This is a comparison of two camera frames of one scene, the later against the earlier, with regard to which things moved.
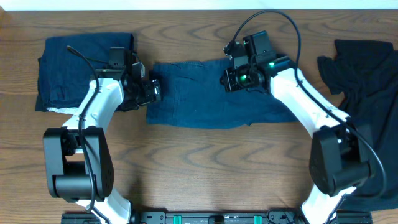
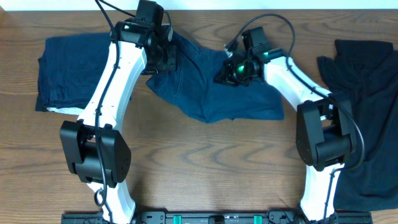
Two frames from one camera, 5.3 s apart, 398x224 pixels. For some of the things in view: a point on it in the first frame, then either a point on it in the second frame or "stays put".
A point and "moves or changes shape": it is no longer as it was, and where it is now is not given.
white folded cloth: x=71 y=111 stays put
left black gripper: x=155 y=91 to x=168 y=62
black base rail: x=220 y=217 stays put
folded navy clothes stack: x=68 y=63 stays put
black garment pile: x=364 y=75 stays put
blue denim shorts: x=194 y=97 moves or changes shape
